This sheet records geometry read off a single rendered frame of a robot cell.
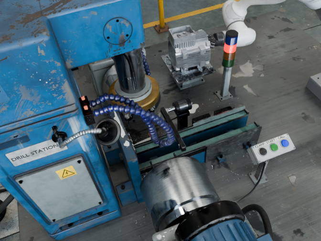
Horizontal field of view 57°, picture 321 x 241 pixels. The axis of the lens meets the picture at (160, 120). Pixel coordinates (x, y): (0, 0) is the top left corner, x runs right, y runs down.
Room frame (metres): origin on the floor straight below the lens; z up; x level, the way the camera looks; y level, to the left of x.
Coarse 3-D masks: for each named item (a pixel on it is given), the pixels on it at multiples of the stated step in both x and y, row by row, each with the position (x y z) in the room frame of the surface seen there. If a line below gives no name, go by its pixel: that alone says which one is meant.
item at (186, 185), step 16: (176, 160) 0.56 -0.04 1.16; (192, 160) 0.57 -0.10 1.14; (160, 176) 0.51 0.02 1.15; (176, 176) 0.50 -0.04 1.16; (192, 176) 0.50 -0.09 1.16; (144, 192) 0.49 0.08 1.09; (160, 192) 0.46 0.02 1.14; (176, 192) 0.44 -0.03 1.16; (192, 192) 0.43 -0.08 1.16; (208, 192) 0.44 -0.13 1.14; (160, 208) 0.41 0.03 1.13; (176, 208) 0.39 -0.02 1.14; (192, 208) 0.38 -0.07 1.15; (160, 224) 0.37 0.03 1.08
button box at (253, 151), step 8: (280, 136) 0.68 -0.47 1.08; (288, 136) 0.68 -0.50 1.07; (256, 144) 0.65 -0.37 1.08; (264, 144) 0.65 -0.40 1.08; (280, 144) 0.65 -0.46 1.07; (248, 152) 0.65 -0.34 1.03; (256, 152) 0.62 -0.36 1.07; (272, 152) 0.62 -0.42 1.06; (280, 152) 0.62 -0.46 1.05; (256, 160) 0.60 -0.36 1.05; (264, 160) 0.59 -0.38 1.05
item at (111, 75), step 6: (114, 66) 1.14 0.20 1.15; (108, 72) 1.10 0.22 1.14; (114, 72) 1.08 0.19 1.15; (144, 72) 1.09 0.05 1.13; (108, 78) 1.07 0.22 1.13; (114, 78) 1.05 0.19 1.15; (102, 84) 1.09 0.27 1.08; (108, 84) 1.04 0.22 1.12; (108, 102) 0.97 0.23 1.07; (156, 108) 1.00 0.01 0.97; (120, 114) 0.94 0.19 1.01; (132, 114) 0.96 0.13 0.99; (126, 120) 0.94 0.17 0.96; (132, 120) 0.96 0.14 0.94; (138, 120) 0.97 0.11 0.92
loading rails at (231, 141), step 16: (224, 112) 0.96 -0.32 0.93; (240, 112) 0.96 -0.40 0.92; (192, 128) 0.89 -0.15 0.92; (208, 128) 0.89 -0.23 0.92; (224, 128) 0.91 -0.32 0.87; (240, 128) 0.86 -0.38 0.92; (256, 128) 0.84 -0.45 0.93; (144, 144) 0.82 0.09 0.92; (176, 144) 0.84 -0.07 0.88; (192, 144) 0.85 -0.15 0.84; (208, 144) 0.79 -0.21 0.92; (224, 144) 0.79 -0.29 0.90; (240, 144) 0.82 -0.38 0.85; (144, 160) 0.79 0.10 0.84; (160, 160) 0.73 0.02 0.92; (208, 160) 0.77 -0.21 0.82; (224, 160) 0.76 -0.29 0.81
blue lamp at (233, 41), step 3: (225, 36) 1.22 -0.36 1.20; (237, 36) 1.20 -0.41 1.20; (225, 39) 1.21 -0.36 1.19; (228, 39) 1.19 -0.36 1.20; (231, 39) 1.19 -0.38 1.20; (234, 39) 1.19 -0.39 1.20; (225, 42) 1.21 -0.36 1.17; (228, 42) 1.19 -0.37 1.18; (231, 42) 1.19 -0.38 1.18; (234, 42) 1.19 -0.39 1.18
